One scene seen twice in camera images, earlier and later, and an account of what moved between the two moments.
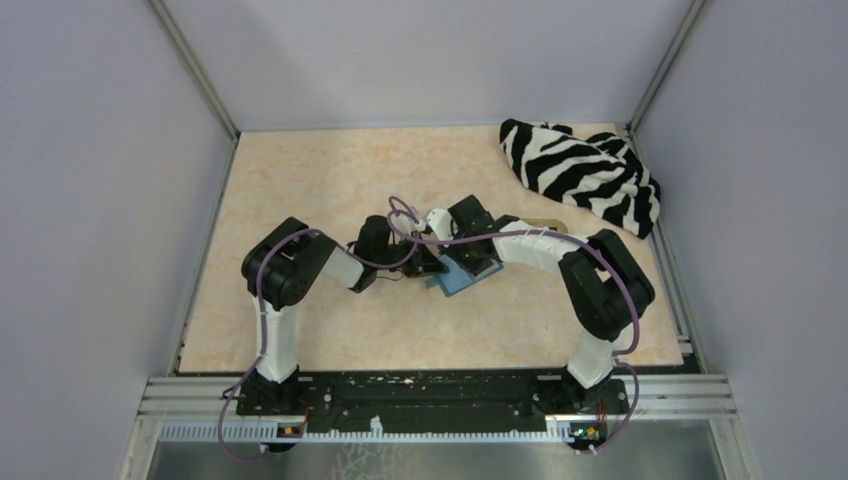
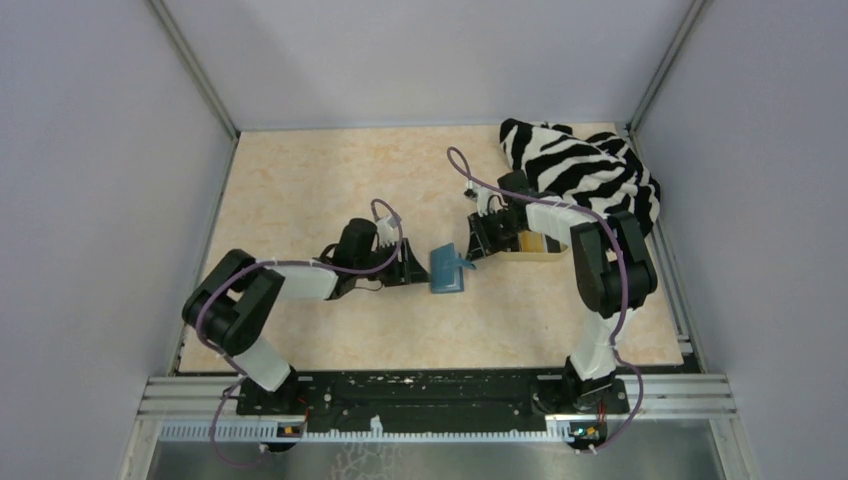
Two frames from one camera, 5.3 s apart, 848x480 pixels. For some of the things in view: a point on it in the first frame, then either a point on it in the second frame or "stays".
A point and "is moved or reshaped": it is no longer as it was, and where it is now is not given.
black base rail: x=428 y=401 stays
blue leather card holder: x=454 y=279 is moved or reshaped
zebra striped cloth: x=595 y=172 stays
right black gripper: x=471 y=265 to x=480 y=244
